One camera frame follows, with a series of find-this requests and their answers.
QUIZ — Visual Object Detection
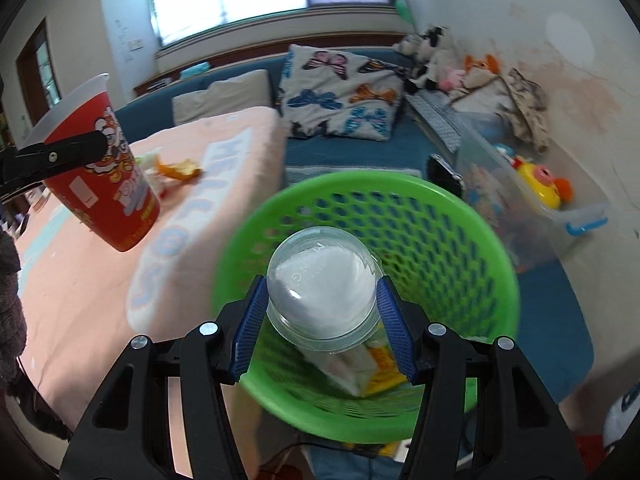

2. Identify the clear plastic storage box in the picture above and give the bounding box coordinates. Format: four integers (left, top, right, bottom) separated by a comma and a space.
452, 110, 611, 273

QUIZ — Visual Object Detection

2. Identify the beige pillow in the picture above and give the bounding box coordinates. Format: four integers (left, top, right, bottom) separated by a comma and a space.
171, 69, 273, 126

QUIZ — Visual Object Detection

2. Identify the wooden window ledge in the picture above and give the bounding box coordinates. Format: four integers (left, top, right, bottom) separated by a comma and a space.
132, 27, 416, 96

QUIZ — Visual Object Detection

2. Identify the blue denim cloth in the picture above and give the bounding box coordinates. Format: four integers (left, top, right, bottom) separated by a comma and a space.
307, 442, 406, 480

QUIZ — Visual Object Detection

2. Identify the blue sofa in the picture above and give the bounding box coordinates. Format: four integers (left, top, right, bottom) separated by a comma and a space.
112, 47, 596, 406

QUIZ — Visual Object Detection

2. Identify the black object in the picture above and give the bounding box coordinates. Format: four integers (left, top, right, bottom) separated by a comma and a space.
426, 154, 465, 201

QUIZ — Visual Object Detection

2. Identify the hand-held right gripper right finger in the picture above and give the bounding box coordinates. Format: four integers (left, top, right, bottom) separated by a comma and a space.
376, 276, 586, 480

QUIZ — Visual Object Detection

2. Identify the wooden door frame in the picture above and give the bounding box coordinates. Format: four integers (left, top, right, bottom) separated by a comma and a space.
15, 16, 63, 126

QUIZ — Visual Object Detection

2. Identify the yellow snack bag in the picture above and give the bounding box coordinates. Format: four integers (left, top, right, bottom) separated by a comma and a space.
155, 157, 203, 183

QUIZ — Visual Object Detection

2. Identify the yellow duck toy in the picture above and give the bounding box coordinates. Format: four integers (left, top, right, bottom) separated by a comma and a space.
510, 156, 573, 210

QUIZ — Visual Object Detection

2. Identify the orange fox plush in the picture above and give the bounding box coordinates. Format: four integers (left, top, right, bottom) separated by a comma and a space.
462, 54, 501, 78

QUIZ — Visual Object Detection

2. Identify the pink plush toy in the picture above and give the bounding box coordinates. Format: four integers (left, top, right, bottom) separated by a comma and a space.
440, 67, 466, 91

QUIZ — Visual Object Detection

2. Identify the clear plastic cup with lid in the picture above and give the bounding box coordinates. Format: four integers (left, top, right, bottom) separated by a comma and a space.
265, 227, 386, 356

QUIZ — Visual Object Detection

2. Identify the grey patterned mat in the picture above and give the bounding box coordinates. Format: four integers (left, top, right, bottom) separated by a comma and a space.
407, 92, 466, 153

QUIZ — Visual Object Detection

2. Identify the pink printed blanket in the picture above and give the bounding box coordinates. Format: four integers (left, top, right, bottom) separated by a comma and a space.
12, 107, 288, 480

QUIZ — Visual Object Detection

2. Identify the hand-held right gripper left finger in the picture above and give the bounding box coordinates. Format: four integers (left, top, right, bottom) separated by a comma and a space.
60, 275, 271, 480

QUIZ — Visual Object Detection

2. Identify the green plastic basket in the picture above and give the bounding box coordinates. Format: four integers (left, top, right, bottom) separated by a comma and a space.
210, 170, 521, 445

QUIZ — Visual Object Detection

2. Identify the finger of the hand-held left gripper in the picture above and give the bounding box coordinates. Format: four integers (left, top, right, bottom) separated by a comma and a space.
0, 130, 110, 201

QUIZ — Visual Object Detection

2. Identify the red noodle cup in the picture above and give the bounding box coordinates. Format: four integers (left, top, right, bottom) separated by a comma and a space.
22, 74, 161, 253

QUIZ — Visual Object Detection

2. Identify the butterfly print pillow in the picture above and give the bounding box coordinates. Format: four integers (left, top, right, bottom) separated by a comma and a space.
277, 44, 416, 142

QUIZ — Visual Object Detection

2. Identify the white and blue plush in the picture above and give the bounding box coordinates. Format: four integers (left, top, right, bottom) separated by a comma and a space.
602, 390, 640, 448

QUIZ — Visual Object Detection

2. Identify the grey plush toy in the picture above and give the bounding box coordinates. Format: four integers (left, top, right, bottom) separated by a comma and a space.
392, 35, 421, 58

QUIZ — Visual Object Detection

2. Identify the red plastic object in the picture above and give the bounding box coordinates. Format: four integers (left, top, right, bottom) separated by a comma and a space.
575, 435, 616, 480

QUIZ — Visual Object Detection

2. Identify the person's left forearm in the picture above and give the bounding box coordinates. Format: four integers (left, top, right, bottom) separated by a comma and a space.
0, 230, 28, 396

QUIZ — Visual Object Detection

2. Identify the black and white cow plush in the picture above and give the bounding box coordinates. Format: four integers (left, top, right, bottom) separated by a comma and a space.
412, 25, 451, 61
405, 55, 451, 93

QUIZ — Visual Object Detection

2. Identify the beige printed cloth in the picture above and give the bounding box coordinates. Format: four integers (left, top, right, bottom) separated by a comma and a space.
450, 67, 551, 153

